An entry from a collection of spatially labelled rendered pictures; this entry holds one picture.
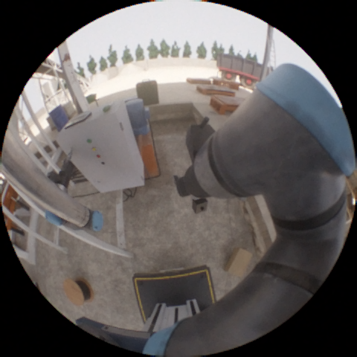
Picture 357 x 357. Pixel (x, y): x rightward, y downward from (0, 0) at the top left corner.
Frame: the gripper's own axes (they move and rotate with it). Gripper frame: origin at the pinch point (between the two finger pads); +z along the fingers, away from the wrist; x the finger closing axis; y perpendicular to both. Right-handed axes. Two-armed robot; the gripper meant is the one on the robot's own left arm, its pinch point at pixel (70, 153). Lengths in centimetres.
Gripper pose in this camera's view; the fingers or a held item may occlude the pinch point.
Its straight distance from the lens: 74.8
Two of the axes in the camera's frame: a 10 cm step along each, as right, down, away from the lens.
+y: 0.1, 5.6, 8.3
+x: 9.8, -1.7, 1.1
